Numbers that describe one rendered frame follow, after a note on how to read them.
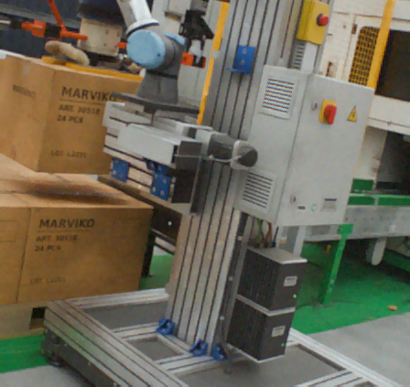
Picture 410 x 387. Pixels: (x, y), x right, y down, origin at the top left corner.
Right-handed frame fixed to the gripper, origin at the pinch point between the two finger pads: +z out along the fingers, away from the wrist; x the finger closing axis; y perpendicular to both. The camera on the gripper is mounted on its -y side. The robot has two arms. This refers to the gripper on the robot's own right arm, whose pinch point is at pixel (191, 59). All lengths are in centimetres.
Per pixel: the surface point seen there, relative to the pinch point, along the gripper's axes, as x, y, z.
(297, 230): 31, -60, 66
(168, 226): 2, -6, 73
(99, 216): -4, 29, 70
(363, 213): 15, -144, 63
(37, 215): -5, 58, 70
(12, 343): 0, 62, 121
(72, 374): 29, 53, 121
